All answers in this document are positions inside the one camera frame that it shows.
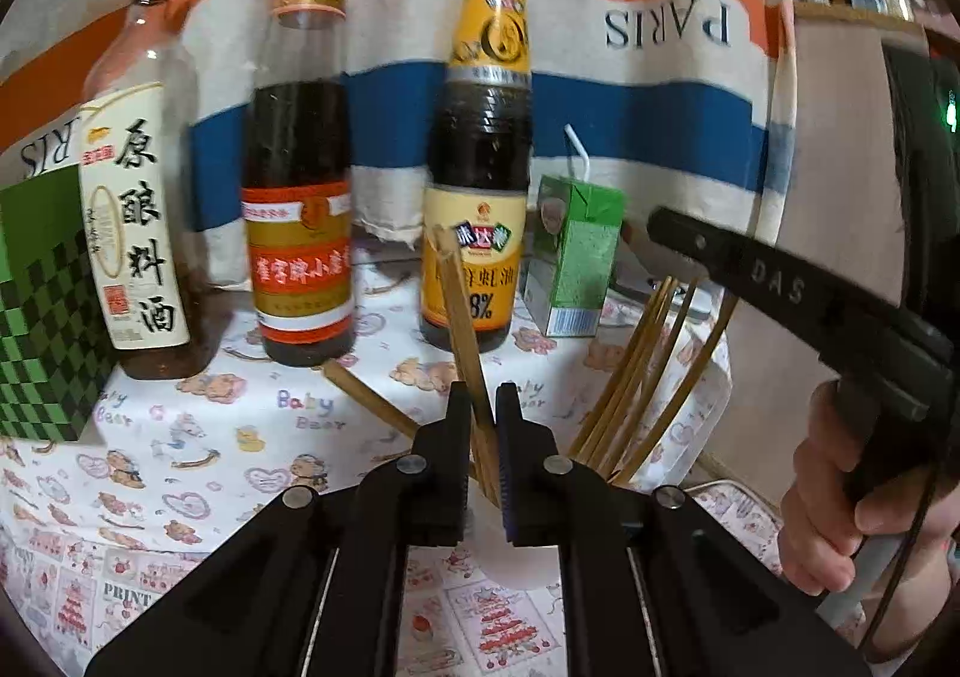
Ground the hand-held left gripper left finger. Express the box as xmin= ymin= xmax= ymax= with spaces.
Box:
xmin=84 ymin=381 xmax=473 ymax=677

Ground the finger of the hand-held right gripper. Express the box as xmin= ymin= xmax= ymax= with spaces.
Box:
xmin=646 ymin=206 xmax=955 ymax=424

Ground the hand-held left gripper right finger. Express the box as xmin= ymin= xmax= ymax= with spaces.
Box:
xmin=495 ymin=381 xmax=871 ymax=677

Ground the light wooden chopstick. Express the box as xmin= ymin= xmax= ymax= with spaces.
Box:
xmin=427 ymin=227 xmax=502 ymax=509
xmin=322 ymin=360 xmax=421 ymax=439

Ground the person's right hand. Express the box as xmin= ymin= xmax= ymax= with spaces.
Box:
xmin=780 ymin=381 xmax=960 ymax=655

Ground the wooden board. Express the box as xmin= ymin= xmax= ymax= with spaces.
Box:
xmin=720 ymin=2 xmax=931 ymax=498

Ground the green drink carton with straw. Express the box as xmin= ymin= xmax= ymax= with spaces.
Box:
xmin=523 ymin=124 xmax=626 ymax=339

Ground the striped cloth backdrop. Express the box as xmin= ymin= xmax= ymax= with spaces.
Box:
xmin=0 ymin=0 xmax=796 ymax=288

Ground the white bear print cloth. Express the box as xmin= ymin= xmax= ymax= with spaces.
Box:
xmin=0 ymin=242 xmax=732 ymax=558

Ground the red-capped dark sauce bottle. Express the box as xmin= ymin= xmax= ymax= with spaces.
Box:
xmin=241 ymin=0 xmax=357 ymax=369

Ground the yellow-labelled oyster sauce bottle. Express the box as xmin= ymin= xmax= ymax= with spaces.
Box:
xmin=418 ymin=0 xmax=533 ymax=355

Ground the pink picture print tablecloth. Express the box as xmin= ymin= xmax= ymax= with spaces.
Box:
xmin=0 ymin=482 xmax=788 ymax=677

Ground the clear cooking wine bottle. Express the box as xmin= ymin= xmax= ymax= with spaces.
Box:
xmin=79 ymin=0 xmax=200 ymax=382

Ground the green checkered box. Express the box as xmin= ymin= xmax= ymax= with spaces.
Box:
xmin=0 ymin=178 xmax=121 ymax=444

